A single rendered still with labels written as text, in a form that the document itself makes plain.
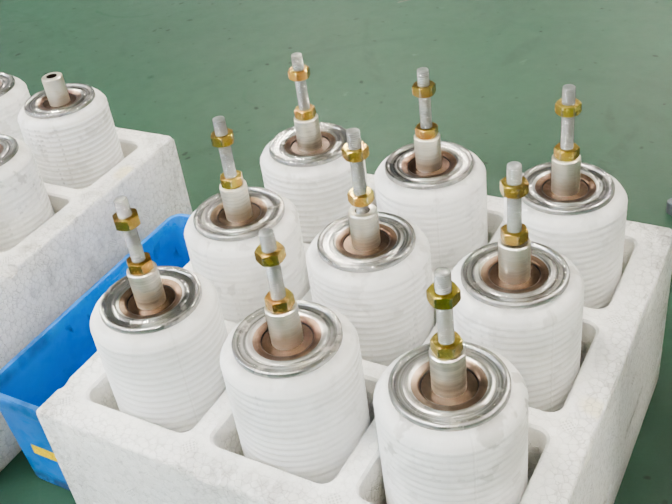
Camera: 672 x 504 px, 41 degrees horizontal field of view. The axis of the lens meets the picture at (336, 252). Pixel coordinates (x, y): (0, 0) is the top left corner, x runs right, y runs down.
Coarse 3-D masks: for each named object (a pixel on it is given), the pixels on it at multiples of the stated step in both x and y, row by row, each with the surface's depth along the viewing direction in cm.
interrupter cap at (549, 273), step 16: (480, 256) 66; (496, 256) 65; (544, 256) 65; (560, 256) 64; (464, 272) 64; (480, 272) 64; (496, 272) 64; (544, 272) 63; (560, 272) 63; (464, 288) 63; (480, 288) 63; (496, 288) 62; (512, 288) 63; (528, 288) 62; (544, 288) 62; (560, 288) 61; (496, 304) 61; (512, 304) 61; (528, 304) 61
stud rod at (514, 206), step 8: (512, 168) 58; (520, 168) 58; (512, 176) 58; (520, 176) 59; (512, 184) 59; (512, 200) 60; (520, 200) 60; (512, 208) 60; (520, 208) 60; (512, 216) 60; (520, 216) 60; (512, 224) 61; (520, 224) 61; (512, 232) 61
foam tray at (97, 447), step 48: (624, 240) 78; (624, 288) 72; (624, 336) 68; (96, 384) 71; (576, 384) 64; (624, 384) 68; (48, 432) 70; (96, 432) 66; (144, 432) 66; (192, 432) 65; (528, 432) 62; (576, 432) 61; (624, 432) 74; (96, 480) 70; (144, 480) 66; (192, 480) 63; (240, 480) 61; (288, 480) 60; (336, 480) 60; (528, 480) 65; (576, 480) 58
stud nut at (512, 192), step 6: (504, 180) 59; (522, 180) 59; (504, 186) 59; (510, 186) 59; (516, 186) 59; (522, 186) 59; (528, 186) 59; (504, 192) 59; (510, 192) 59; (516, 192) 59; (522, 192) 59; (528, 192) 59; (510, 198) 59; (516, 198) 59
